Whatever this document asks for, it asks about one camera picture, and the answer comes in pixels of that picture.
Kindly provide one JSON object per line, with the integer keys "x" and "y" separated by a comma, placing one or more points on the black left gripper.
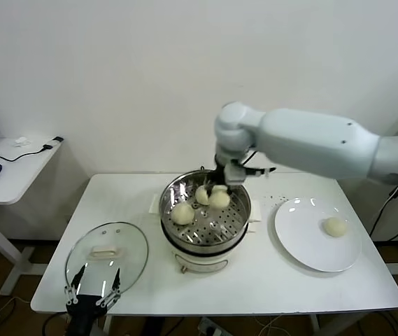
{"x": 85, "y": 308}

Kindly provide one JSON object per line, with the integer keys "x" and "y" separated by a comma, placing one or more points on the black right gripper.
{"x": 220, "y": 173}

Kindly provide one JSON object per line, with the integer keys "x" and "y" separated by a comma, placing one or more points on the white steamed baozi bun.
{"x": 219, "y": 200}
{"x": 202, "y": 196}
{"x": 335, "y": 227}
{"x": 183, "y": 214}

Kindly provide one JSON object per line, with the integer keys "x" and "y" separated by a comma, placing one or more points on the round glass pot lid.
{"x": 132, "y": 245}

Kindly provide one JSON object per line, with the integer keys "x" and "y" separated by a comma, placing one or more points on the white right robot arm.
{"x": 307, "y": 140}

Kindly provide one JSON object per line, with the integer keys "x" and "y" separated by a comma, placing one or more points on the stainless steel steamer basket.
{"x": 235, "y": 210}

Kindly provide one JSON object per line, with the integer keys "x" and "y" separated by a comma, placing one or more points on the white table leg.
{"x": 107, "y": 323}
{"x": 314, "y": 325}

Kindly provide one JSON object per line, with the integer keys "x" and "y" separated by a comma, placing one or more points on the white electric cooker base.
{"x": 198, "y": 260}

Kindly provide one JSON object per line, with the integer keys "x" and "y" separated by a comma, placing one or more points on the large white plate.
{"x": 300, "y": 241}

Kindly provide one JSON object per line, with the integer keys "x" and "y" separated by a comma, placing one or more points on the white floor power strip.
{"x": 209, "y": 327}

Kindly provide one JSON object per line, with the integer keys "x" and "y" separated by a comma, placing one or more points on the white side desk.
{"x": 10, "y": 182}

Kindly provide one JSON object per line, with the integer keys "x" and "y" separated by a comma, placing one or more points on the crumpled white paper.
{"x": 22, "y": 142}

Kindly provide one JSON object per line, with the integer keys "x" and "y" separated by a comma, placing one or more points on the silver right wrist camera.
{"x": 235, "y": 174}

